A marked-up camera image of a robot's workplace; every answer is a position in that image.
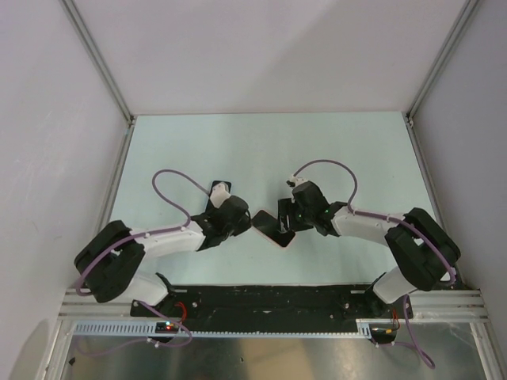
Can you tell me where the black white-edged smartphone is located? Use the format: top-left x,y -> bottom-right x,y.
252,210 -> 295,249

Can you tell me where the pink phone case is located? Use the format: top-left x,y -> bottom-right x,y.
253,222 -> 296,249

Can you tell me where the blue smartphone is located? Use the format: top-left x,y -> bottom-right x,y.
205,180 -> 231,211

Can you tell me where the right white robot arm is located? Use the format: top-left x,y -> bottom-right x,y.
277,180 -> 461,317

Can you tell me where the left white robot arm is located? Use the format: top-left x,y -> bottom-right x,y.
74,196 -> 251,316

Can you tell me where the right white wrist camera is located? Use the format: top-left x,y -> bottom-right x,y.
286,176 -> 307,188

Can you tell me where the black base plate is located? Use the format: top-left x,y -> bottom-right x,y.
130,285 -> 414,332

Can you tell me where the white slotted cable duct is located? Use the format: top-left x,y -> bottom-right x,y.
74,321 -> 372,339

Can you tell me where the right aluminium frame post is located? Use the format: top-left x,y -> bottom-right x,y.
405,0 -> 483,126

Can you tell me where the aluminium frame post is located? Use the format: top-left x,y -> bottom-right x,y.
59,0 -> 135,126
405,0 -> 483,126

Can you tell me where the left aluminium frame post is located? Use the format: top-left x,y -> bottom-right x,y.
59,0 -> 135,126

